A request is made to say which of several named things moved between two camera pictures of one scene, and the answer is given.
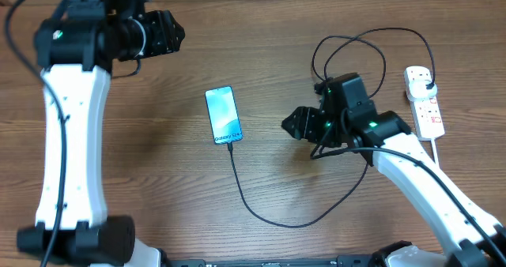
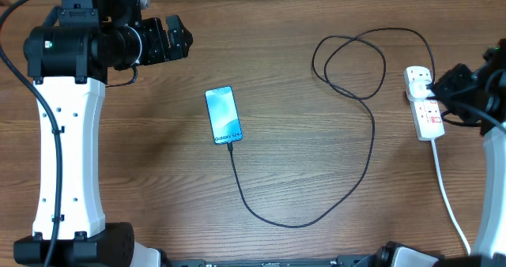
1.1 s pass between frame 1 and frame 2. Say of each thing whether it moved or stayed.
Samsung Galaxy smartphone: stayed
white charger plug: stayed
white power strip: stayed
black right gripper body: moved
